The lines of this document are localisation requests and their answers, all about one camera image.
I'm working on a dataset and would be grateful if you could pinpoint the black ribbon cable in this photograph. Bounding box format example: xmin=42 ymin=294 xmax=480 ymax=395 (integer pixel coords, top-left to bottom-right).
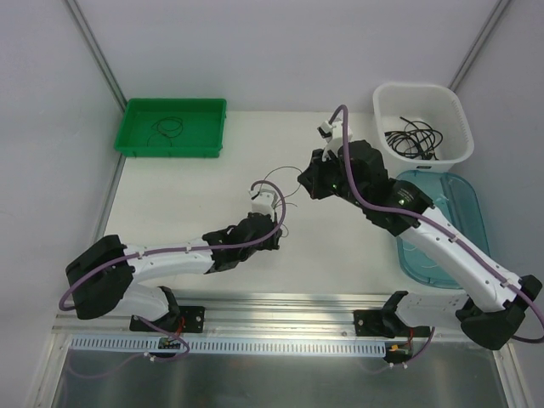
xmin=398 ymin=115 xmax=435 ymax=162

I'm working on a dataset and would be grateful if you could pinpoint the thin black wire loop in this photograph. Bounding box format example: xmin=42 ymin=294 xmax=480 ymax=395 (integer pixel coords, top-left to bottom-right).
xmin=146 ymin=116 xmax=186 ymax=148

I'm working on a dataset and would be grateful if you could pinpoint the thin white wire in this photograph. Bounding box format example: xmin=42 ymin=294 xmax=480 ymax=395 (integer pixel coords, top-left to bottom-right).
xmin=401 ymin=237 xmax=439 ymax=271

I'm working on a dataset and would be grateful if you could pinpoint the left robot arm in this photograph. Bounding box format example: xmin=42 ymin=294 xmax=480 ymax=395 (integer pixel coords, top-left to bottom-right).
xmin=59 ymin=212 xmax=281 ymax=331

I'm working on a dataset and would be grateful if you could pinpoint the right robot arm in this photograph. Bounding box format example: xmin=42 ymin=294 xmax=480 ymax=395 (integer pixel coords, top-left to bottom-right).
xmin=297 ymin=141 xmax=542 ymax=350

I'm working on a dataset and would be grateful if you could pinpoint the white plastic basin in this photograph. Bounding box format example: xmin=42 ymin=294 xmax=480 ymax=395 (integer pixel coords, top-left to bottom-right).
xmin=371 ymin=82 xmax=474 ymax=178

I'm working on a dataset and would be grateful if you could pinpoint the teal transparent plastic bin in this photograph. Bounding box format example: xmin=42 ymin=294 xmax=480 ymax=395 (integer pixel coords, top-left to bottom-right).
xmin=396 ymin=170 xmax=490 ymax=290

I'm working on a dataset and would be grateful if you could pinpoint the green plastic tray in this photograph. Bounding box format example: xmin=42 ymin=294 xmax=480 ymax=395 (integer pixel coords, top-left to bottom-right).
xmin=114 ymin=98 xmax=227 ymax=158

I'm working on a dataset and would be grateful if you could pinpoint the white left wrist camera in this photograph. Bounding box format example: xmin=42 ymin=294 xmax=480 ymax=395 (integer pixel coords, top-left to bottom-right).
xmin=248 ymin=189 xmax=279 ymax=218

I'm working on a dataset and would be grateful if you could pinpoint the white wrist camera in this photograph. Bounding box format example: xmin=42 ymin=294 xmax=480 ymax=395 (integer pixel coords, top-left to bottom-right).
xmin=248 ymin=189 xmax=279 ymax=218
xmin=317 ymin=118 xmax=343 ymax=162

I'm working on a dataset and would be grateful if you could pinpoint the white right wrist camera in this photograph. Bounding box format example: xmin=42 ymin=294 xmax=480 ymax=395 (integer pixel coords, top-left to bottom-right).
xmin=317 ymin=118 xmax=343 ymax=162

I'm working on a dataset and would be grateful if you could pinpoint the aluminium mounting rail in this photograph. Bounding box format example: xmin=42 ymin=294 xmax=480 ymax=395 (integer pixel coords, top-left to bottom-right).
xmin=53 ymin=288 xmax=468 ymax=341

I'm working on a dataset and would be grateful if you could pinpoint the white slotted cable duct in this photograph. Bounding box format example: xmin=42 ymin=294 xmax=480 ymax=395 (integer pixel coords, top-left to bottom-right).
xmin=71 ymin=335 xmax=386 ymax=358

